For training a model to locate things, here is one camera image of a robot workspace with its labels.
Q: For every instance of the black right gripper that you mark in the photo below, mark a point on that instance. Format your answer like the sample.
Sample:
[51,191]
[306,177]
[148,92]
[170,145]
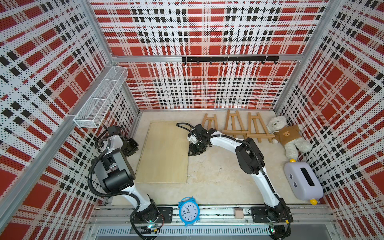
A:
[193,152]

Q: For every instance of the white wire mesh basket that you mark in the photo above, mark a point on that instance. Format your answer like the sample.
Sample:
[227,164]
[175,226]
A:
[108,85]

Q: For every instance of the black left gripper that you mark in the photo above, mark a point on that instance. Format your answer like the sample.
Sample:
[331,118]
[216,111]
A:
[134,147]

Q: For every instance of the lavender toy toaster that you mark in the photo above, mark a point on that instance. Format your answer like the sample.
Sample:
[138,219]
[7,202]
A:
[303,181]

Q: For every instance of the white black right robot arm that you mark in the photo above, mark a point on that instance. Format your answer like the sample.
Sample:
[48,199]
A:
[250,160]

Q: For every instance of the white teddy bear brown hoodie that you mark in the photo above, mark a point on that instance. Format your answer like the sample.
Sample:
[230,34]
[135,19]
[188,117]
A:
[289,137]

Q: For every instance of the blue alarm clock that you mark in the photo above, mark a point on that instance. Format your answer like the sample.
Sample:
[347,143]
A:
[189,211]

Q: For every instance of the wooden easel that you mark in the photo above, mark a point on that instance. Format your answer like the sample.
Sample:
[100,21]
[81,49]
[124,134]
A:
[234,125]
[257,129]
[211,122]

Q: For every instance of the small beige box on rail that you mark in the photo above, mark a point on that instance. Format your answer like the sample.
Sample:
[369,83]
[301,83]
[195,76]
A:
[239,213]

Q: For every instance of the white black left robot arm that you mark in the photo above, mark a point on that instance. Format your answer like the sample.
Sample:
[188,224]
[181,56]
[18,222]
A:
[111,174]

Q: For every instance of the black hook rail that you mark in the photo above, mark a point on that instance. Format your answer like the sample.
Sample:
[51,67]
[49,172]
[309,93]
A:
[226,59]

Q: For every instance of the plywood board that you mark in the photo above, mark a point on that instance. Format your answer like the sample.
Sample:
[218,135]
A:
[164,158]

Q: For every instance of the yellow small ball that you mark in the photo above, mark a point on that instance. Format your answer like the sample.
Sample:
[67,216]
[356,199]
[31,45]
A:
[313,202]

